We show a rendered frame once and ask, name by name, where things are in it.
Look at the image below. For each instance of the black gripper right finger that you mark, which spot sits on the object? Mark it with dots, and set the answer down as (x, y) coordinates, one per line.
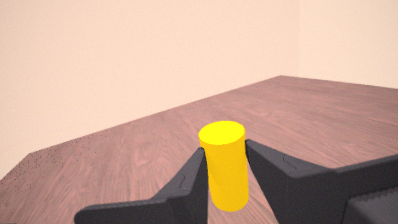
(301, 192)

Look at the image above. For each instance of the yellow tall cylinder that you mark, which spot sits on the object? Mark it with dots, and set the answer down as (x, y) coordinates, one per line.
(223, 143)

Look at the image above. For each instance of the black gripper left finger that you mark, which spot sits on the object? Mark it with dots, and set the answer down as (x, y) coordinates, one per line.
(183, 200)

